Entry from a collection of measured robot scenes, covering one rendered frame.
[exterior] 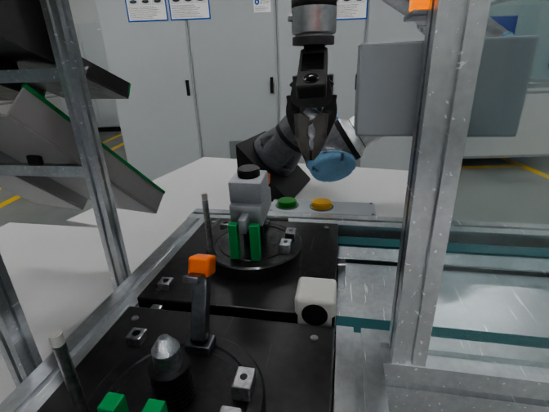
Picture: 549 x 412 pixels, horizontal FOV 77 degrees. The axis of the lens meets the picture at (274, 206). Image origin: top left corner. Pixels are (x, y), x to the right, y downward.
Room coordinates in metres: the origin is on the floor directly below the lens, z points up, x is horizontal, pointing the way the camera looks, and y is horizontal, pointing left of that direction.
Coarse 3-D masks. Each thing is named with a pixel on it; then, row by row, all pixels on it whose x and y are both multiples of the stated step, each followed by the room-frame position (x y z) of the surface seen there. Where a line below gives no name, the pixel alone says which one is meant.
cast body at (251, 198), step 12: (240, 168) 0.43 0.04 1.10; (252, 168) 0.43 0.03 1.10; (240, 180) 0.42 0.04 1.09; (252, 180) 0.42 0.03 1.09; (264, 180) 0.43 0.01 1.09; (240, 192) 0.41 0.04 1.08; (252, 192) 0.41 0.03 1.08; (264, 192) 0.42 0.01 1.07; (240, 204) 0.41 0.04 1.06; (252, 204) 0.41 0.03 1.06; (264, 204) 0.42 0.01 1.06; (240, 216) 0.40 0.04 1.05; (252, 216) 0.41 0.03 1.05; (264, 216) 0.42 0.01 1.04; (240, 228) 0.39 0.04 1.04
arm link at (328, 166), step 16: (336, 128) 0.86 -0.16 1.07; (352, 128) 0.85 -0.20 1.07; (336, 144) 0.84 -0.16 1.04; (352, 144) 0.83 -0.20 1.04; (368, 144) 0.86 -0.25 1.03; (320, 160) 0.82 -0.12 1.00; (336, 160) 0.82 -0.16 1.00; (352, 160) 0.83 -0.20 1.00; (320, 176) 0.85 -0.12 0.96; (336, 176) 0.86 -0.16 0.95
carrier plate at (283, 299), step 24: (192, 240) 0.49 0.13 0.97; (312, 240) 0.47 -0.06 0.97; (336, 240) 0.47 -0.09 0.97; (168, 264) 0.42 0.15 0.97; (312, 264) 0.41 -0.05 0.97; (336, 264) 0.40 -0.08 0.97; (216, 288) 0.36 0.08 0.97; (240, 288) 0.36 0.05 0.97; (264, 288) 0.36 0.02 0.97; (288, 288) 0.35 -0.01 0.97; (216, 312) 0.33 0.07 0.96; (240, 312) 0.32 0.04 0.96; (264, 312) 0.31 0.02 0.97; (288, 312) 0.31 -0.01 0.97
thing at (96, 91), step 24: (0, 0) 0.41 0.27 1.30; (24, 0) 0.43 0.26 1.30; (0, 24) 0.40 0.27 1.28; (24, 24) 0.42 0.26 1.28; (0, 48) 0.42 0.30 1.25; (24, 48) 0.42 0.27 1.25; (48, 48) 0.44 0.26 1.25; (96, 72) 0.50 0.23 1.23; (96, 96) 0.56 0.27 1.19; (120, 96) 0.54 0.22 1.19
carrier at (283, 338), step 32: (128, 320) 0.31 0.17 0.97; (160, 320) 0.30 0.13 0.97; (224, 320) 0.30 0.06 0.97; (256, 320) 0.30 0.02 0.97; (64, 352) 0.17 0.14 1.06; (96, 352) 0.26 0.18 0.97; (128, 352) 0.26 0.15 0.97; (160, 352) 0.18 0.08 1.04; (192, 352) 0.23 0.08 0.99; (224, 352) 0.24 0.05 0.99; (256, 352) 0.25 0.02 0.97; (288, 352) 0.25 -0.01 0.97; (320, 352) 0.25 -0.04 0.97; (64, 384) 0.22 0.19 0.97; (96, 384) 0.22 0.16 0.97; (128, 384) 0.20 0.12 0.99; (160, 384) 0.18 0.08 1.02; (192, 384) 0.19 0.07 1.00; (224, 384) 0.20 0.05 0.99; (256, 384) 0.20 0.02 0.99; (288, 384) 0.22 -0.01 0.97; (320, 384) 0.21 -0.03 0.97
